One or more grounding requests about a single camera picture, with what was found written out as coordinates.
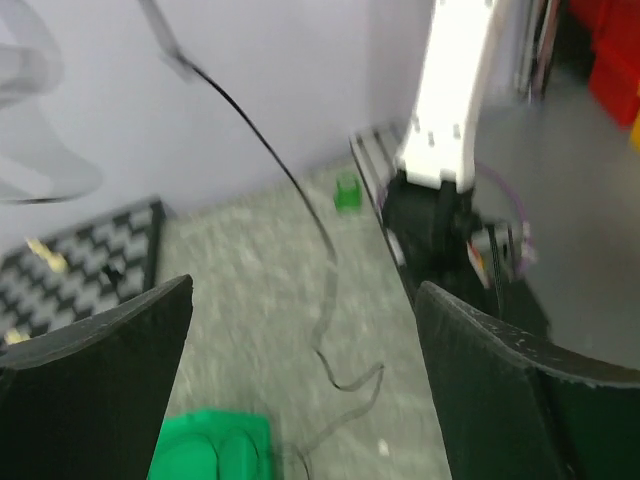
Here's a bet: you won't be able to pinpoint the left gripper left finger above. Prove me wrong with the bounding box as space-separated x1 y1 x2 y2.
1 275 193 479

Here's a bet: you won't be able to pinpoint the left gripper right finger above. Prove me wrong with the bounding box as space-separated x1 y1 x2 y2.
415 282 639 479

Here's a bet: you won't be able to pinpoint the green plastic bin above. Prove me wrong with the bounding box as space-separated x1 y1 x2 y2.
147 409 274 480

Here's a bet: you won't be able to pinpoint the black cables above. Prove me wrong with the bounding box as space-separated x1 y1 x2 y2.
0 0 386 480

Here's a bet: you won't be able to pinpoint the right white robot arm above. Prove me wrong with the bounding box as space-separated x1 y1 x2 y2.
382 1 511 281

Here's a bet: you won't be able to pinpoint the black grey chessboard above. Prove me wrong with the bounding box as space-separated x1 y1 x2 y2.
1 198 165 349

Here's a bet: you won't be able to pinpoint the black chess piece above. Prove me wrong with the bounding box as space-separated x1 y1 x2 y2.
101 264 124 288

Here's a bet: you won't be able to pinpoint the white chess piece left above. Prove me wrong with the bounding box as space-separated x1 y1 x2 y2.
26 239 68 273

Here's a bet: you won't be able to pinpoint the small green object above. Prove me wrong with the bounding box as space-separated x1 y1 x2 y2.
333 172 362 213

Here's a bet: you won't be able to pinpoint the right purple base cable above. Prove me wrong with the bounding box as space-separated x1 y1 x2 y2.
474 162 539 271

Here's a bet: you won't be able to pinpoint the aluminium rail frame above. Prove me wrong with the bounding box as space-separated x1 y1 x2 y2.
350 121 403 209

